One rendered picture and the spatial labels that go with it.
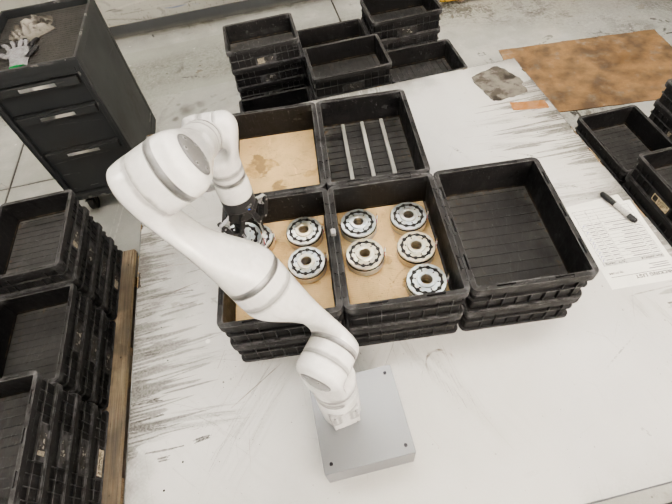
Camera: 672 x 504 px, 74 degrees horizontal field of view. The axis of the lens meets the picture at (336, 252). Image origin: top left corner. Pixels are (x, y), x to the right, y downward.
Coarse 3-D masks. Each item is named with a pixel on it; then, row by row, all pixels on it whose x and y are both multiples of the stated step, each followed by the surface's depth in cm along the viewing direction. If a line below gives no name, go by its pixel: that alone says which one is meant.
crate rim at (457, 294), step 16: (400, 176) 125; (416, 176) 125; (432, 176) 124; (336, 224) 117; (448, 224) 114; (336, 240) 114; (448, 240) 112; (464, 272) 105; (464, 288) 103; (352, 304) 103; (368, 304) 103; (384, 304) 102; (400, 304) 103; (416, 304) 104
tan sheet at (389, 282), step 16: (368, 208) 133; (384, 208) 132; (384, 224) 129; (384, 240) 125; (384, 256) 122; (352, 272) 120; (384, 272) 119; (400, 272) 119; (352, 288) 117; (368, 288) 117; (384, 288) 116; (400, 288) 116; (448, 288) 114
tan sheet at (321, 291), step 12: (276, 228) 131; (324, 228) 130; (276, 240) 129; (324, 240) 127; (276, 252) 126; (288, 252) 126; (324, 252) 125; (324, 276) 120; (312, 288) 118; (324, 288) 118; (324, 300) 116; (240, 312) 116
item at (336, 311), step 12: (300, 192) 125; (312, 192) 125; (324, 192) 124; (324, 204) 122; (336, 264) 110; (336, 276) 108; (336, 288) 108; (336, 300) 104; (336, 312) 102; (228, 324) 103; (240, 324) 103; (252, 324) 103; (264, 324) 103; (276, 324) 104
